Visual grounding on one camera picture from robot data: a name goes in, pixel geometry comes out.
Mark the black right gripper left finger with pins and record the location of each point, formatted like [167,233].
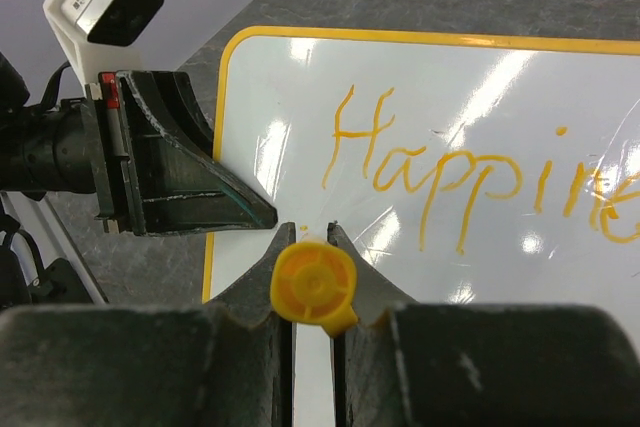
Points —
[228,362]

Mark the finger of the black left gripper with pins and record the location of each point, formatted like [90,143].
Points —
[173,184]

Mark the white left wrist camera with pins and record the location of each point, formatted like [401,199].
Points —
[98,36]

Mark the white marker pen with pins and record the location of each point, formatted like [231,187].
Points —
[329,285]

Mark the yellow framed whiteboard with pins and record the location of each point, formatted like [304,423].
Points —
[465,169]

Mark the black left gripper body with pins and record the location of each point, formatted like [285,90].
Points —
[69,145]

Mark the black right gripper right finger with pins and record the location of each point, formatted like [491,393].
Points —
[407,363]

